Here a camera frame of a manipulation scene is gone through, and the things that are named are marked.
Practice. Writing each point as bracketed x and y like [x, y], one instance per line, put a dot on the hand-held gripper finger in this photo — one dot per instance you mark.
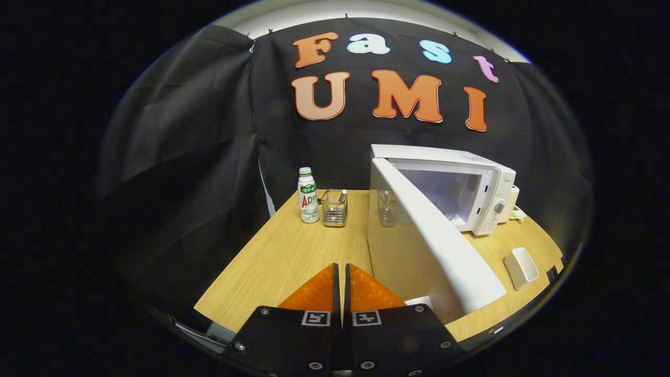
[336, 298]
[347, 298]

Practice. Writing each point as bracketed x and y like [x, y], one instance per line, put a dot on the white microwave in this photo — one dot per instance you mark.
[487, 178]

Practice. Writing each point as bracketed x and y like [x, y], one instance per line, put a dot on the white green-label drink bottle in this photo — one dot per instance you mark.
[308, 201]

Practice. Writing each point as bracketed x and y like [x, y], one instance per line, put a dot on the white plastic tray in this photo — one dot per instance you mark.
[521, 269]

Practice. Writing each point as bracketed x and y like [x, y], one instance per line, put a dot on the divided dish of beans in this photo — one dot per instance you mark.
[519, 213]

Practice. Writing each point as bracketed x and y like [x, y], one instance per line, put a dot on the white toaster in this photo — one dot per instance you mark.
[513, 201]

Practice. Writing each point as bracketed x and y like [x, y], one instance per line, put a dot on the black table clamp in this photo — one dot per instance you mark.
[552, 273]

